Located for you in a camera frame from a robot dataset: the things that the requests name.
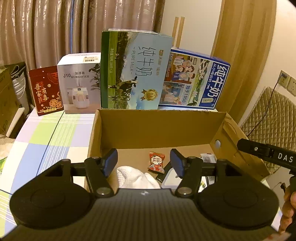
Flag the white power adapter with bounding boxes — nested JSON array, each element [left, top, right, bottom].
[[161, 168, 182, 190]]

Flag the clear sachet packets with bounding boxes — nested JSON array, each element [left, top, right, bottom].
[[201, 153, 217, 185]]

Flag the white knitted cloth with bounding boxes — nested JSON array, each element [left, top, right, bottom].
[[116, 166, 160, 189]]

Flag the red candy packet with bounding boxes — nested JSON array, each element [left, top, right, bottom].
[[148, 152, 165, 173]]

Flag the right hand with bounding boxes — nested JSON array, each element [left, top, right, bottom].
[[278, 186, 296, 233]]

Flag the quilted olive chair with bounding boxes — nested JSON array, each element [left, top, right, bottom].
[[241, 87, 295, 179]]

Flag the brown cardboard box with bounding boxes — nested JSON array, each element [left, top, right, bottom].
[[88, 109, 261, 190]]

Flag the checkered tablecloth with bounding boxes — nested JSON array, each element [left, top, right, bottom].
[[1, 110, 95, 236]]

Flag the red gift box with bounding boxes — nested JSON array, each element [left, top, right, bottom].
[[29, 66, 64, 116]]

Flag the white humidifier box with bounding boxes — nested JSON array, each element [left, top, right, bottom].
[[57, 52, 101, 113]]

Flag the cardboard box on floor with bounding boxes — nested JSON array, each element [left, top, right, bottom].
[[1, 66, 26, 138]]

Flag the green blue milk carton box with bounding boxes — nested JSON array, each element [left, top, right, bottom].
[[100, 29, 173, 110]]

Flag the wooden sticks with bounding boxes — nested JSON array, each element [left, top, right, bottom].
[[172, 16, 185, 48]]

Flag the wall power socket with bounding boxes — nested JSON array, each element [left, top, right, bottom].
[[278, 70, 296, 96]]

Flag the black power cable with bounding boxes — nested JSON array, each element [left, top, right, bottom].
[[246, 77, 289, 137]]

